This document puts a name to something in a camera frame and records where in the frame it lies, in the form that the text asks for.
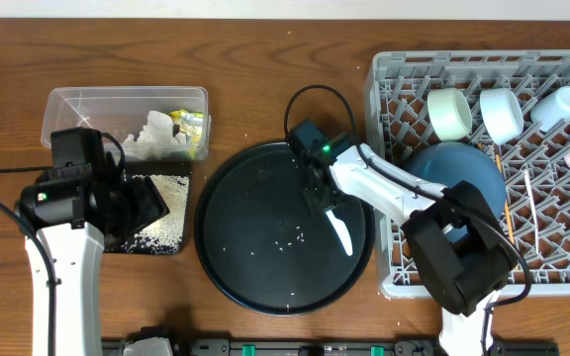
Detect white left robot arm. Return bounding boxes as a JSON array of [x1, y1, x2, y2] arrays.
[[17, 177, 169, 355]]

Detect yellow green snack wrapper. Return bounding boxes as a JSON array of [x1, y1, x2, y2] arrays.
[[169, 109, 204, 159]]

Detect light blue bowl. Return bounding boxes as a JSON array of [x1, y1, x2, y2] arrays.
[[479, 88, 523, 145]]

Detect black rail with green clips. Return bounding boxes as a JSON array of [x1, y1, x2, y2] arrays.
[[102, 339, 560, 356]]

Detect black square waste bin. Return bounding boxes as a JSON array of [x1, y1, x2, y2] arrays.
[[105, 161, 192, 255]]

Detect white plastic spoon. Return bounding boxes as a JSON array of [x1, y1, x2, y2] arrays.
[[326, 210, 353, 256]]

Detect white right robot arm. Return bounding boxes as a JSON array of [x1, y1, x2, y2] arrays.
[[290, 143, 519, 355]]

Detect grey dishwasher rack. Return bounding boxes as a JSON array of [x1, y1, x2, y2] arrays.
[[364, 49, 570, 297]]

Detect white tissue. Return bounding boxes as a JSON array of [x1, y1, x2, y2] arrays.
[[122, 111, 187, 160]]

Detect light green bowl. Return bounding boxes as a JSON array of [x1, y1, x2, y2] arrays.
[[427, 88, 472, 141]]

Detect light blue cup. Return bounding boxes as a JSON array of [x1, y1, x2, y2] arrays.
[[530, 86, 570, 133]]

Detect dark blue plate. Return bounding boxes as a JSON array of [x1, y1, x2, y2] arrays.
[[402, 141, 506, 219]]

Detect round black tray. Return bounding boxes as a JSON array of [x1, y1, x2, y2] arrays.
[[195, 141, 374, 315]]

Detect white rice heap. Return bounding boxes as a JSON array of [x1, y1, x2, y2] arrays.
[[124, 175, 190, 255]]

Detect clear plastic waste bin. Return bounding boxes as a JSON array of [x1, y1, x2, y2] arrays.
[[41, 86, 211, 162]]

